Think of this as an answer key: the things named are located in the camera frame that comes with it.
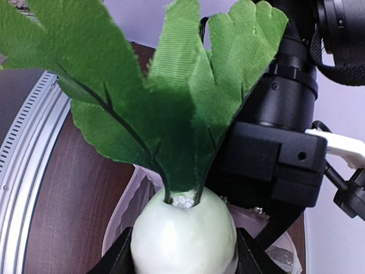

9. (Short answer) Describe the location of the clear zip top bag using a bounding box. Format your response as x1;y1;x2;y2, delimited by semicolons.
101;164;305;274

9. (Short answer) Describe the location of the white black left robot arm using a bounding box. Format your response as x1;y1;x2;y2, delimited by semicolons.
206;1;364;249

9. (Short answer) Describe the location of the green leafy vegetable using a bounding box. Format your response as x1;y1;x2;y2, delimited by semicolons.
1;1;287;198

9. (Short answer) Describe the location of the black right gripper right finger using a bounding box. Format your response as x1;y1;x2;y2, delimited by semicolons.
236;228;271;274

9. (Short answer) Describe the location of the aluminium front rail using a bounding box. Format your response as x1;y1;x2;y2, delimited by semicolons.
1;71;70;273

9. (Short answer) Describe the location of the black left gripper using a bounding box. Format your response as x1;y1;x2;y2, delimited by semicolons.
206;1;327;248

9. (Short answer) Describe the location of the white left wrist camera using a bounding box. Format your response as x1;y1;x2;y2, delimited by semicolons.
305;127;365;222

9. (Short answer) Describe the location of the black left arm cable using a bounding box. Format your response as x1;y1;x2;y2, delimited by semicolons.
310;28;365;86

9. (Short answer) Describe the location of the white radish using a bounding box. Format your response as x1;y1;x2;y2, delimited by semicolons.
131;188;238;273

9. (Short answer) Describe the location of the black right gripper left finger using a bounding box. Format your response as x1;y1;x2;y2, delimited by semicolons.
90;227;134;274

